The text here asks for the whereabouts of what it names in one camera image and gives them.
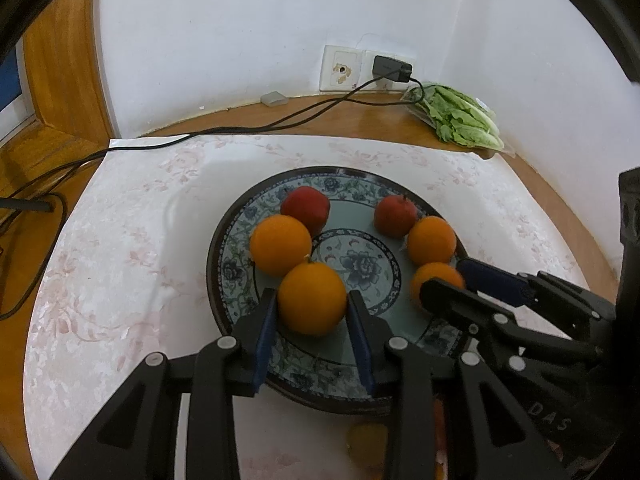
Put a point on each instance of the orange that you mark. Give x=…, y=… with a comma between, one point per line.
x=435, y=275
x=280, y=251
x=312, y=298
x=431, y=242

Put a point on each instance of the white wall socket plate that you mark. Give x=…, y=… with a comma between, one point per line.
x=342, y=67

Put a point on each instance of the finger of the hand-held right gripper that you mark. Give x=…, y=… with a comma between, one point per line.
x=450, y=297
x=492, y=277

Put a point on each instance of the white floral tablecloth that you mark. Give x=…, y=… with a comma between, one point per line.
x=140, y=260

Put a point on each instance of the blue window pane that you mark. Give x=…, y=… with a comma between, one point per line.
x=10, y=80

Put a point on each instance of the white power outlet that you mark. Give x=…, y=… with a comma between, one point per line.
x=369, y=82

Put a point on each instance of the red apple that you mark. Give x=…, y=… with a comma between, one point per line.
x=305, y=207
x=395, y=216

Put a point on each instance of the blue patterned ceramic plate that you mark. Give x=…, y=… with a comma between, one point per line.
x=360, y=260

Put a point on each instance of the wooden window frame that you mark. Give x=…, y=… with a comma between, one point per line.
x=65, y=60

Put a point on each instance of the bagged romaine lettuce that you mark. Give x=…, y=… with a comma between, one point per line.
x=460, y=115

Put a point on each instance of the small yellow-green tangerine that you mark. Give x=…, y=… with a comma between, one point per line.
x=367, y=442

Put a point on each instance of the black power adapter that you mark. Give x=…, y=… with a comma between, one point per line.
x=391, y=68

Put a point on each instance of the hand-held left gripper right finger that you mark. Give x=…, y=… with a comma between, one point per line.
x=361, y=345

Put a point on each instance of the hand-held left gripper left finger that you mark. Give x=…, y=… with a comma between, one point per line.
x=263, y=345

